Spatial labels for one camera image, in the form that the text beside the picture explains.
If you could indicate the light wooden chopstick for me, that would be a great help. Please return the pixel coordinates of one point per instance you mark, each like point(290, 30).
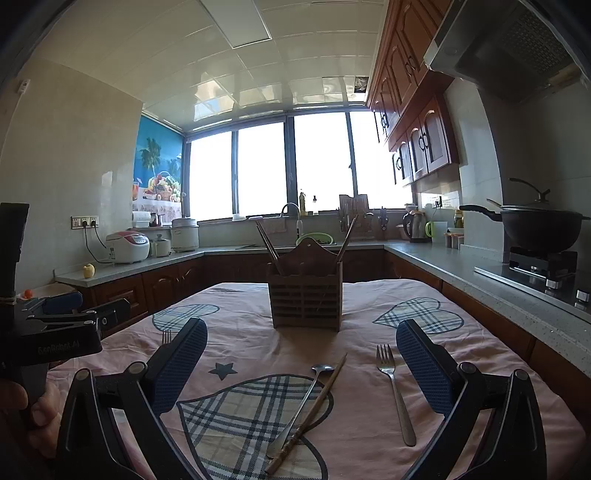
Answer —
point(349, 235)
point(344, 242)
point(318, 406)

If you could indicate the black wok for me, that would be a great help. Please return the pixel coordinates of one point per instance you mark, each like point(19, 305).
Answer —
point(540, 230)

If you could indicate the paper towel roll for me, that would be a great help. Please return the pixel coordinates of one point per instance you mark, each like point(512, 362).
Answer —
point(142, 218)

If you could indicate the wall socket strip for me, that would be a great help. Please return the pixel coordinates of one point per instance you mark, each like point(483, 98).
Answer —
point(85, 221)

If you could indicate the fruit printed window blind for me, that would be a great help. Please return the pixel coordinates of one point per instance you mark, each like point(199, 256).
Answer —
point(157, 157)

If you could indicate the white and red rice cooker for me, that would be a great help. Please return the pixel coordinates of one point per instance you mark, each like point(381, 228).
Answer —
point(127, 247)

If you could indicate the group of seasoning jars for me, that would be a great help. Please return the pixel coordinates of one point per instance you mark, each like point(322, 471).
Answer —
point(453, 235)

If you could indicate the steel kitchen faucet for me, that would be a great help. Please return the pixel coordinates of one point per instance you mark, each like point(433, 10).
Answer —
point(291, 207)

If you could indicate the kitchen window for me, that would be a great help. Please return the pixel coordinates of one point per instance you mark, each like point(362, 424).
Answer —
point(263, 170)

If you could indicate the ceiling light panel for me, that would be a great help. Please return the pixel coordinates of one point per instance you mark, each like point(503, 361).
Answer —
point(235, 23)

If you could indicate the large white pot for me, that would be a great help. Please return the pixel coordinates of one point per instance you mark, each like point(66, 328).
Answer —
point(184, 235)

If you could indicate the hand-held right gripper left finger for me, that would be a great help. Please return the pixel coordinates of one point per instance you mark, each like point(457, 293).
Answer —
point(184, 360)

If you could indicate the yellow apple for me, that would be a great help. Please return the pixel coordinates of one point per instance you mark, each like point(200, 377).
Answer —
point(88, 270)

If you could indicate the gas stove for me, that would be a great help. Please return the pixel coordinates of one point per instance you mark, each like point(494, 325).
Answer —
point(540, 272)

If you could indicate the wooden utensil holder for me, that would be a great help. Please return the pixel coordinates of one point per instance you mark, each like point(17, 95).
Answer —
point(304, 300)

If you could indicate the black wok lid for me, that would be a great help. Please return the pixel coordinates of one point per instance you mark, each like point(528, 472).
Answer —
point(535, 206)

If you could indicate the stainless steel spoon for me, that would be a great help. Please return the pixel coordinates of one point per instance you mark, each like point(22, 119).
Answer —
point(322, 369)

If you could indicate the wooden spatula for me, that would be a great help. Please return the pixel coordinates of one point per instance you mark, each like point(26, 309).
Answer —
point(494, 203)

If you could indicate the green mug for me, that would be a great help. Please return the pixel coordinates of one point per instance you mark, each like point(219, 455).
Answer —
point(441, 230)

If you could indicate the yellow bottle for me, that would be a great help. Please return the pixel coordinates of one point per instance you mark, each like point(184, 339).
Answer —
point(303, 203)

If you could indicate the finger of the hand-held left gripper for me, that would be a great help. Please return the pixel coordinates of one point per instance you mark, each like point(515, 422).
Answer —
point(62, 303)
point(106, 316)

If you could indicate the green basin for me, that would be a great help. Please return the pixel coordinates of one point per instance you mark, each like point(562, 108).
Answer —
point(314, 240)

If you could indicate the stainless steel fork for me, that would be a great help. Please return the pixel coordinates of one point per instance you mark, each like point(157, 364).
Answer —
point(397, 397)
point(166, 339)

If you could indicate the person's left hand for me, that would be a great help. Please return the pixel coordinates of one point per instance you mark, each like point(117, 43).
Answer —
point(44, 415)

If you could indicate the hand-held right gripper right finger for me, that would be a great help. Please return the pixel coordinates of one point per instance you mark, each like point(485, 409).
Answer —
point(425, 364)

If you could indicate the dark brown chopstick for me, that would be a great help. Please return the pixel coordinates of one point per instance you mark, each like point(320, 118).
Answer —
point(267, 244)
point(272, 244)

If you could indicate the electric kettle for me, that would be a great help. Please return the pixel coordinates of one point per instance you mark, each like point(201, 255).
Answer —
point(414, 226)

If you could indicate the wooden upper cabinets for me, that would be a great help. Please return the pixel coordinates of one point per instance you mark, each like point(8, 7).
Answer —
point(415, 92)

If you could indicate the green cup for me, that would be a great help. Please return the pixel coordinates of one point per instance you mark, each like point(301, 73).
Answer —
point(429, 230)

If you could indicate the pink printed tablecloth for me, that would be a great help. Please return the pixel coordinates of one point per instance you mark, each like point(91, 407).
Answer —
point(360, 304)

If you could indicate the small white pot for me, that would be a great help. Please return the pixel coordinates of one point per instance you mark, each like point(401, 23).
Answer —
point(160, 247)

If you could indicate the range hood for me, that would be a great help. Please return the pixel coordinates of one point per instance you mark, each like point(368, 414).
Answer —
point(498, 46)

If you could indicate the grey kitchen countertop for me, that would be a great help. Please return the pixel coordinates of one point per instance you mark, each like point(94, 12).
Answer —
point(461, 272)

